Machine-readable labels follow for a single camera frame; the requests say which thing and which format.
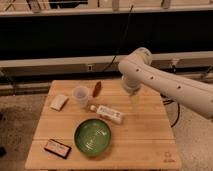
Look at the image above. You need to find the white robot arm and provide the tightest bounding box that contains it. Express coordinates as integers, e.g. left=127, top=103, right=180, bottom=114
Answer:
left=118, top=47, right=213, bottom=120

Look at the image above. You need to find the reddish brown sausage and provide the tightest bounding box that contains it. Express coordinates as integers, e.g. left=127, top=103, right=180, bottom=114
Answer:
left=92, top=81, right=102, bottom=97

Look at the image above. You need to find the white bottle lying down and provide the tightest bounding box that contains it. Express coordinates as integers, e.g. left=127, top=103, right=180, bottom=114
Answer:
left=90, top=105, right=123, bottom=124

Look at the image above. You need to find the clear plastic cup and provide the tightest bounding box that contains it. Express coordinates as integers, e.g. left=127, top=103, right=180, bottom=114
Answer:
left=72, top=86, right=89, bottom=107

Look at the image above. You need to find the wooden folding table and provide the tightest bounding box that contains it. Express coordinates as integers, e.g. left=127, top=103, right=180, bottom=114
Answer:
left=25, top=80, right=181, bottom=171

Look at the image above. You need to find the green glass bowl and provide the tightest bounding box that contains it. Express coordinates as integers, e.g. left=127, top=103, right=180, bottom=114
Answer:
left=74, top=119, right=111, bottom=157

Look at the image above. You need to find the white sponge block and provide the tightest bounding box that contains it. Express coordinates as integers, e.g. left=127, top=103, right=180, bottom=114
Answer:
left=50, top=94, right=68, bottom=111

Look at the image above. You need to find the black and orange box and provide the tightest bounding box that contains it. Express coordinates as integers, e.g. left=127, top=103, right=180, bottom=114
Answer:
left=44, top=139, right=71, bottom=159

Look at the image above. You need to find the black cable at table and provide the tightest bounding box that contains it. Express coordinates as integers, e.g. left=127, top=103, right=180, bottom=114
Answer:
left=160, top=94, right=182, bottom=129

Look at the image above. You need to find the white wall outlet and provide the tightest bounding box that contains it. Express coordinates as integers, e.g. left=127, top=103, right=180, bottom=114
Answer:
left=88, top=65, right=93, bottom=72

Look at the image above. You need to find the black hanging cable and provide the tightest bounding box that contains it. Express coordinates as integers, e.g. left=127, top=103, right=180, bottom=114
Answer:
left=100, top=4, right=135, bottom=73

